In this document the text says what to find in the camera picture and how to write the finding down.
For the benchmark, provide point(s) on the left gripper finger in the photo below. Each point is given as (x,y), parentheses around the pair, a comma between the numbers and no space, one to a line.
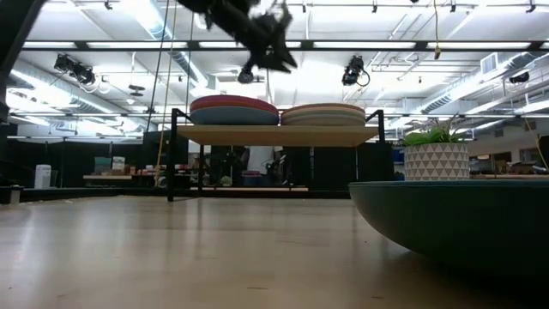
(284,26)
(276,60)

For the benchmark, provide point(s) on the white cylindrical container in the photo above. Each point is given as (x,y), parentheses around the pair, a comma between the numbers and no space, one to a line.
(43,176)

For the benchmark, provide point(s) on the blue plate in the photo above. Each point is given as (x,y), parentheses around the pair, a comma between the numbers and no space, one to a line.
(233,116)

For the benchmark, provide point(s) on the dark teal plate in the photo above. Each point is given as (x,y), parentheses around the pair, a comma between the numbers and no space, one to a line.
(450,219)

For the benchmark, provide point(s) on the orange plate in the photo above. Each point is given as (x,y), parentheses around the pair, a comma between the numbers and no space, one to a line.
(233,104)

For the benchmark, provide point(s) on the grey plate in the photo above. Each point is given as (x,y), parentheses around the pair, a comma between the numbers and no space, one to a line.
(323,121)

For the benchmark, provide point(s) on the wooden background table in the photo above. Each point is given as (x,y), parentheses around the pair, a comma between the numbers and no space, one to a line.
(107,177)

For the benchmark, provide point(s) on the person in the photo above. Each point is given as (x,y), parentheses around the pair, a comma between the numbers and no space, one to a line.
(259,159)

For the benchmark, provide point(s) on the magenta plate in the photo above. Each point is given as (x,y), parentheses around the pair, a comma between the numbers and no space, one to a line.
(233,98)

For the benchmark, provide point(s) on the light teal plate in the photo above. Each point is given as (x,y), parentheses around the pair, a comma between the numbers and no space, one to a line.
(323,114)

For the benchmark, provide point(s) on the cream plate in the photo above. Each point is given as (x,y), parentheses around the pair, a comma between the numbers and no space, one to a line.
(323,110)

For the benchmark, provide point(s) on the small background potted plant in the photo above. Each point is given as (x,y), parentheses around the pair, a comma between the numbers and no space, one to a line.
(226,181)

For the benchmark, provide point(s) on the wooden shelf with black legs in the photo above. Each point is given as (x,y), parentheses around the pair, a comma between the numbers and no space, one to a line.
(279,135)

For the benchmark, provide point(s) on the black ceiling spotlight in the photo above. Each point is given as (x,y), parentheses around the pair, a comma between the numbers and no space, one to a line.
(519,77)
(86,76)
(352,70)
(64,63)
(245,76)

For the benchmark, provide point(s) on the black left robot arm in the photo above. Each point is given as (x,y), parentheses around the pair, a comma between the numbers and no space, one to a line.
(197,4)

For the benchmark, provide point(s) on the succulent in white patterned pot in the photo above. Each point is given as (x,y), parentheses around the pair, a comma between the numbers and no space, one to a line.
(436,161)

